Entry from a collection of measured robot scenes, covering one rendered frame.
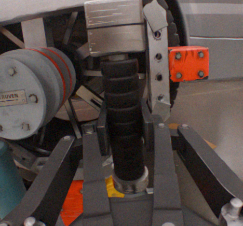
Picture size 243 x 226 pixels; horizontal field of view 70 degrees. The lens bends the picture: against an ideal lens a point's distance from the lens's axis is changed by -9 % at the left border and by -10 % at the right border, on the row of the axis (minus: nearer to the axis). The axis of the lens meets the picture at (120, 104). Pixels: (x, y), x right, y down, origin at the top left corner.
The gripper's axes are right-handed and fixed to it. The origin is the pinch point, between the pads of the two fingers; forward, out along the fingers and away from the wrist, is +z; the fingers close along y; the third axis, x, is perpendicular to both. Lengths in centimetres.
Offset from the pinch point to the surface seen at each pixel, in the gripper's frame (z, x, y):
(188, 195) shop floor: 64, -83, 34
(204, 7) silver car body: 46, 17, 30
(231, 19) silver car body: 46, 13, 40
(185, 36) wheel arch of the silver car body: 46, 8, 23
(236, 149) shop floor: 103, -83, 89
